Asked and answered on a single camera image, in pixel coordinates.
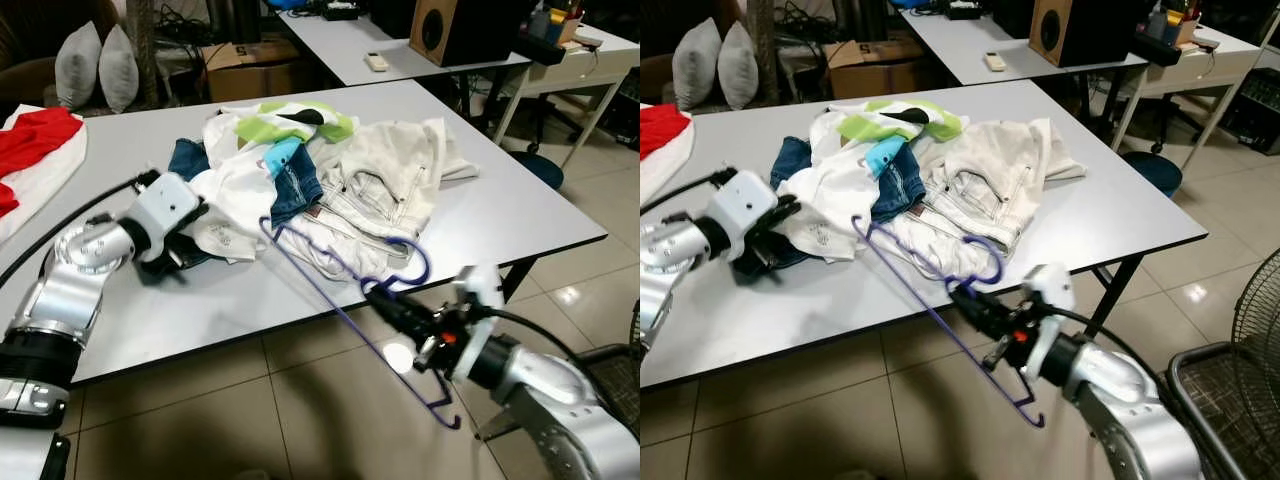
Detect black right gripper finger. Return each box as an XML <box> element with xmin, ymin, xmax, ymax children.
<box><xmin>371</xmin><ymin>296</ymin><xmax>432</xmax><ymax>344</ymax></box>
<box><xmin>365</xmin><ymin>280</ymin><xmax>442</xmax><ymax>327</ymax></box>
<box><xmin>949</xmin><ymin>282</ymin><xmax>1017</xmax><ymax>324</ymax></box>
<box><xmin>954</xmin><ymin>298</ymin><xmax>1010</xmax><ymax>342</ymax></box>

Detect purple plastic hanger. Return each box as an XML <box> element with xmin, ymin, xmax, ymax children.
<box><xmin>850</xmin><ymin>215</ymin><xmax>1048</xmax><ymax>429</ymax></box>
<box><xmin>257</xmin><ymin>215</ymin><xmax>464</xmax><ymax>432</ymax></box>

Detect red polo shirt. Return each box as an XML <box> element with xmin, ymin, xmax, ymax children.
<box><xmin>640</xmin><ymin>102</ymin><xmax>693</xmax><ymax>161</ymax></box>
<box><xmin>0</xmin><ymin>106</ymin><xmax>86</xmax><ymax>218</ymax></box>

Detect light blue cloth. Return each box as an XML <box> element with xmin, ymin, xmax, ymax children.
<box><xmin>261</xmin><ymin>136</ymin><xmax>304</xmax><ymax>178</ymax></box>
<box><xmin>864</xmin><ymin>135</ymin><xmax>909</xmax><ymax>178</ymax></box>

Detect blue denim jeans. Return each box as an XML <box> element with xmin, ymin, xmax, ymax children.
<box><xmin>768</xmin><ymin>135</ymin><xmax>926</xmax><ymax>271</ymax></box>
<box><xmin>165</xmin><ymin>137</ymin><xmax>326</xmax><ymax>269</ymax></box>

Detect lime green cloth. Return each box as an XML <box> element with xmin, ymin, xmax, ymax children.
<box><xmin>232</xmin><ymin>99</ymin><xmax>357</xmax><ymax>147</ymax></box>
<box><xmin>836</xmin><ymin>98</ymin><xmax>966</xmax><ymax>144</ymax></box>

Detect white table black legs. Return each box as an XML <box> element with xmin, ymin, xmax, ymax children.
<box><xmin>640</xmin><ymin>78</ymin><xmax>1209</xmax><ymax>391</ymax></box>
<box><xmin>0</xmin><ymin>78</ymin><xmax>609</xmax><ymax>386</ymax></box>

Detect cream denim trousers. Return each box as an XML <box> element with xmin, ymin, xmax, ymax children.
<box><xmin>270</xmin><ymin>117</ymin><xmax>481</xmax><ymax>283</ymax></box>
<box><xmin>870</xmin><ymin>117</ymin><xmax>1088</xmax><ymax>283</ymax></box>

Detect open cardboard box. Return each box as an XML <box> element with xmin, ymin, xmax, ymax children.
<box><xmin>822</xmin><ymin>36</ymin><xmax>926</xmax><ymax>99</ymax></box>
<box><xmin>198</xmin><ymin>38</ymin><xmax>304</xmax><ymax>104</ymax></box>

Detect grey pillow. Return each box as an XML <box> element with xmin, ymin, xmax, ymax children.
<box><xmin>97</xmin><ymin>24</ymin><xmax>142</xmax><ymax>114</ymax></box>
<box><xmin>716</xmin><ymin>20</ymin><xmax>761</xmax><ymax>111</ymax></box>
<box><xmin>672</xmin><ymin>17</ymin><xmax>723</xmax><ymax>111</ymax></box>
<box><xmin>53</xmin><ymin>21</ymin><xmax>105</xmax><ymax>112</ymax></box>

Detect dark blue round stool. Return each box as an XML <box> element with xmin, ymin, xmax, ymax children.
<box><xmin>1120</xmin><ymin>150</ymin><xmax>1184</xmax><ymax>198</ymax></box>
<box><xmin>513</xmin><ymin>150</ymin><xmax>567</xmax><ymax>192</ymax></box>

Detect white office desk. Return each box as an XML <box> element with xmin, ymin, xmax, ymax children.
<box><xmin>898</xmin><ymin>8</ymin><xmax>1151</xmax><ymax>151</ymax></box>
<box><xmin>270</xmin><ymin>8</ymin><xmax>533</xmax><ymax>146</ymax></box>

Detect white desk white legs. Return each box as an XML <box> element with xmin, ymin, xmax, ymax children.
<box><xmin>500</xmin><ymin>25</ymin><xmax>641</xmax><ymax>171</ymax></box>
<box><xmin>1115</xmin><ymin>25</ymin><xmax>1271</xmax><ymax>171</ymax></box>

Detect black fan grille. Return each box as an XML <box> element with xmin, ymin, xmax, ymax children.
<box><xmin>1228</xmin><ymin>248</ymin><xmax>1280</xmax><ymax>480</ymax></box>

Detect wooden black loudspeaker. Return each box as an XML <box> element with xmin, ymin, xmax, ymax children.
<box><xmin>408</xmin><ymin>0</ymin><xmax>534</xmax><ymax>69</ymax></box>
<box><xmin>1028</xmin><ymin>0</ymin><xmax>1151</xmax><ymax>69</ymax></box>

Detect black desk organizer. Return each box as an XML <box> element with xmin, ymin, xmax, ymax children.
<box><xmin>1135</xmin><ymin>3</ymin><xmax>1206</xmax><ymax>67</ymax></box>
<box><xmin>517</xmin><ymin>3</ymin><xmax>593</xmax><ymax>67</ymax></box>

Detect black plastic crate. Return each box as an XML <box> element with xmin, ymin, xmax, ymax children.
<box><xmin>1222</xmin><ymin>66</ymin><xmax>1280</xmax><ymax>157</ymax></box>

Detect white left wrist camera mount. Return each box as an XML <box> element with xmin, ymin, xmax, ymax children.
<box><xmin>125</xmin><ymin>172</ymin><xmax>208</xmax><ymax>263</ymax></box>
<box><xmin>708</xmin><ymin>170</ymin><xmax>783</xmax><ymax>256</ymax></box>

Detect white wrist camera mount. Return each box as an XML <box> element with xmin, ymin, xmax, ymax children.
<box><xmin>1022</xmin><ymin>262</ymin><xmax>1077</xmax><ymax>351</ymax></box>
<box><xmin>125</xmin><ymin>172</ymin><xmax>208</xmax><ymax>263</ymax></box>
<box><xmin>708</xmin><ymin>170</ymin><xmax>783</xmax><ymax>256</ymax></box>
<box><xmin>453</xmin><ymin>264</ymin><xmax>507</xmax><ymax>346</ymax></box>

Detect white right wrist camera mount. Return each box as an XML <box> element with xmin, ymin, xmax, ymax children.
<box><xmin>453</xmin><ymin>264</ymin><xmax>507</xmax><ymax>346</ymax></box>
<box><xmin>1022</xmin><ymin>262</ymin><xmax>1077</xmax><ymax>351</ymax></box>

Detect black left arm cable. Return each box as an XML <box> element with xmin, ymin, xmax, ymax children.
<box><xmin>640</xmin><ymin>168</ymin><xmax>736</xmax><ymax>216</ymax></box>
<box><xmin>0</xmin><ymin>170</ymin><xmax>163</xmax><ymax>293</ymax></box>

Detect black wire mesh basket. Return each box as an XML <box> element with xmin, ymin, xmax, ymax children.
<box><xmin>1163</xmin><ymin>342</ymin><xmax>1280</xmax><ymax>480</ymax></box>
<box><xmin>568</xmin><ymin>343</ymin><xmax>641</xmax><ymax>441</ymax></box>

